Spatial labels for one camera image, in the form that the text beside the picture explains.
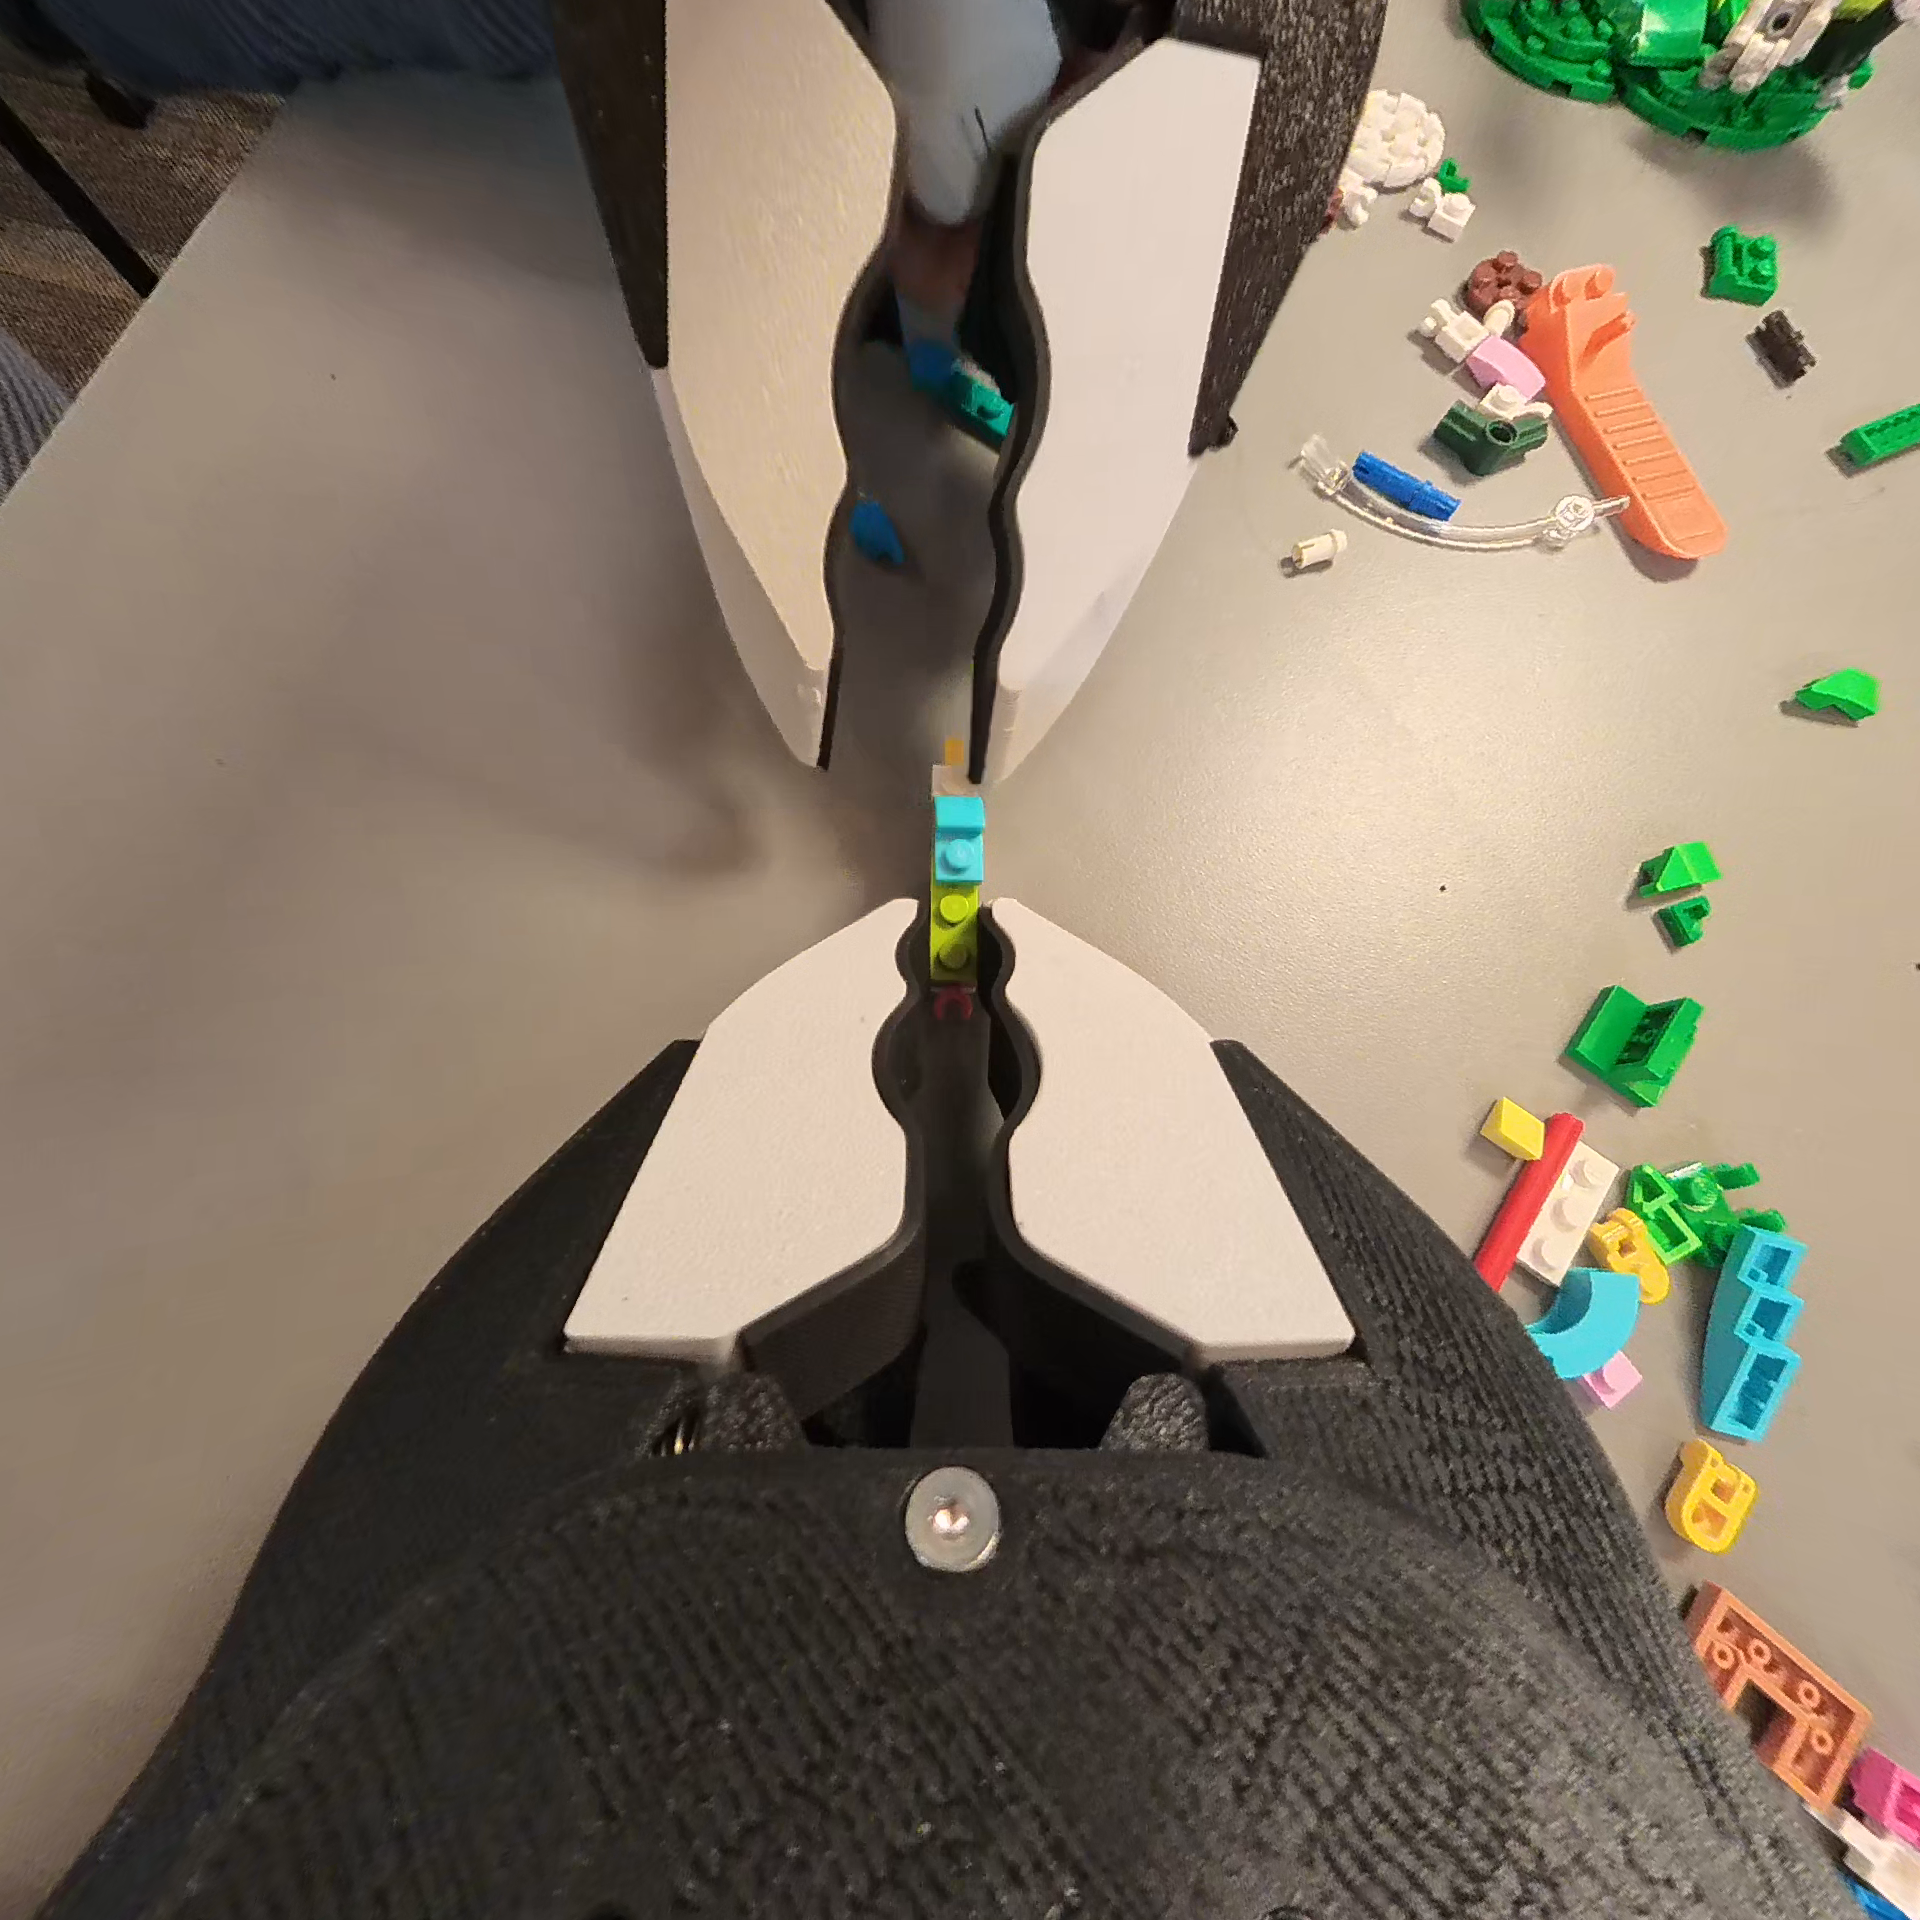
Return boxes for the orange brick separator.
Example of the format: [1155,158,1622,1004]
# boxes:
[1518,268,1728,560]

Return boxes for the blue lego bar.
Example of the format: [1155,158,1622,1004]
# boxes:
[1350,450,1460,521]

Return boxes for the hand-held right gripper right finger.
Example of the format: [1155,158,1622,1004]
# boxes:
[978,896,1365,1374]

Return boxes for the scatter of loose lego pieces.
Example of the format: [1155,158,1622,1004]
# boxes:
[1474,1096,1920,1920]

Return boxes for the white round lego flower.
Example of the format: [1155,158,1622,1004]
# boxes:
[1333,88,1449,231]

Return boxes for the transparent curved lego piece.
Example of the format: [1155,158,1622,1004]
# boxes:
[1296,433,1632,551]

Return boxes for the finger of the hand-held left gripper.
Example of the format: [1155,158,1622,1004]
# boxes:
[650,0,922,773]
[968,32,1264,789]

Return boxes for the green lego plant model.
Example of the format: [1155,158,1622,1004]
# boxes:
[1458,0,1920,154]

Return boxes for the dark green lego piece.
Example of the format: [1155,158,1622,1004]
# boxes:
[1432,397,1549,479]

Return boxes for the large green lego piece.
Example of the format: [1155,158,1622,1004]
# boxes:
[1563,984,1705,1110]

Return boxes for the teal lego piece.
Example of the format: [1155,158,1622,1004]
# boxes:
[901,335,1022,445]

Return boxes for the small multicoloured lego build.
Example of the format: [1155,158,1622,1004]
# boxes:
[928,735,994,1037]

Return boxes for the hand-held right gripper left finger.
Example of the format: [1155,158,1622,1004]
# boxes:
[557,896,924,1374]

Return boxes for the dark blue upholstered furniture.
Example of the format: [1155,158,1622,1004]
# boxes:
[46,0,561,90]

